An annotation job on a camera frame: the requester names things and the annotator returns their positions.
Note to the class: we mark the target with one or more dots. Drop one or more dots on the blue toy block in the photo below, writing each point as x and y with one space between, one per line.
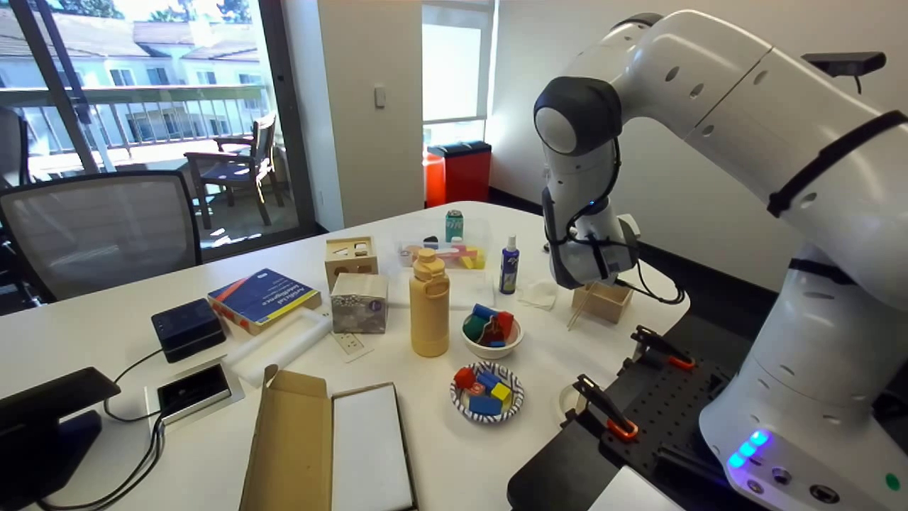
482 309
490 377
485 404

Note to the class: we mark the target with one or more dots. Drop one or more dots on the red toy block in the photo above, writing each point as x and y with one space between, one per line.
464 377
504 328

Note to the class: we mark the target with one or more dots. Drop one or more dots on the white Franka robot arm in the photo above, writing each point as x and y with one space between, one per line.
738 103

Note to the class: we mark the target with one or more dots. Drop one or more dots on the white phone pad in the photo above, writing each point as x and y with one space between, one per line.
237 387

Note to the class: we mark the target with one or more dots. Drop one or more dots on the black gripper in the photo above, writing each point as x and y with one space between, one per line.
596 262

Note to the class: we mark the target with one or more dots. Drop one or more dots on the blue book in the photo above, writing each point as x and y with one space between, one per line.
264 296

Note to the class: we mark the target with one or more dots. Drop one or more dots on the yellow sponge block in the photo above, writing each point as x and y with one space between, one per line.
472 260

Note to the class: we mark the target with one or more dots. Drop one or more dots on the open brown cardboard box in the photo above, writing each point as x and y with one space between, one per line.
287 444

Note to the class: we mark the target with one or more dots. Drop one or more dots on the yellow toy block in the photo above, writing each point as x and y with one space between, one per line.
501 392

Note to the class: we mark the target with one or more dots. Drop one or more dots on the long white flat box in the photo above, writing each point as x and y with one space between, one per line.
284 343

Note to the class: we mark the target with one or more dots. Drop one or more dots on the wooden patio chair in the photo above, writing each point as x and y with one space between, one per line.
230 172

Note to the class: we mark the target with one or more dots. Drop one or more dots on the orange bin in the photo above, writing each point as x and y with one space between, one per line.
434 179

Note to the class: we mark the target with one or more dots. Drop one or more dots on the plate with blue markings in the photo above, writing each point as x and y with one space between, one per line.
457 404

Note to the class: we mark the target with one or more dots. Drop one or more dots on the white paper sheet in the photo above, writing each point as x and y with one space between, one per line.
633 492

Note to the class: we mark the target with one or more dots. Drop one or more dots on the green can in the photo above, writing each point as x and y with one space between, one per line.
455 228

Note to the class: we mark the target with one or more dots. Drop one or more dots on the black phone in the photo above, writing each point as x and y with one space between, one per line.
193 389

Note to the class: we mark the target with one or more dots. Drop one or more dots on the white bowl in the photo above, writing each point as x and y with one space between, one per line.
492 348

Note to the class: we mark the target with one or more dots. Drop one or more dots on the yellow bottle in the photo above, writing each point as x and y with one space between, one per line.
429 314

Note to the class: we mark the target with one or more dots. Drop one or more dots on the black tablet stand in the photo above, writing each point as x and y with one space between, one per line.
37 444

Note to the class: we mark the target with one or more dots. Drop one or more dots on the small printed card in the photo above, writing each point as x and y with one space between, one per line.
352 343

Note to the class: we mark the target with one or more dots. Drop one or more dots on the white light switch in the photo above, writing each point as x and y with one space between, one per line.
377 95

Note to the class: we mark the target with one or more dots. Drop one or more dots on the black mounting plate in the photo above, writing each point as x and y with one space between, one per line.
663 414

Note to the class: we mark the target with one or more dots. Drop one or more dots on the red bin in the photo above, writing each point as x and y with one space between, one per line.
468 172

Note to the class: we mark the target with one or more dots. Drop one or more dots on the green toy block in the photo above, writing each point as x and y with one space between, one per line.
472 325

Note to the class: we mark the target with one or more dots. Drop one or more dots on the balcony railing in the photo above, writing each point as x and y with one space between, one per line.
143 92

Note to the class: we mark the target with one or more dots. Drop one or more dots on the wooden box with holes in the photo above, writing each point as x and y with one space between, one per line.
350 260

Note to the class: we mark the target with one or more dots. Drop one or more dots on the small clear plastic container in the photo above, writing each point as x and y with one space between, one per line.
541 292

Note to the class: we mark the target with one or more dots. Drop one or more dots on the small wooden tray box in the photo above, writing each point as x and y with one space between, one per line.
606 304

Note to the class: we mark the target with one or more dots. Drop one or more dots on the small black box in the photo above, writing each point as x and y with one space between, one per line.
187 329

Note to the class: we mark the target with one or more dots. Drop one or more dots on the blue bottle white cap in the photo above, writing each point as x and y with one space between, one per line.
509 270

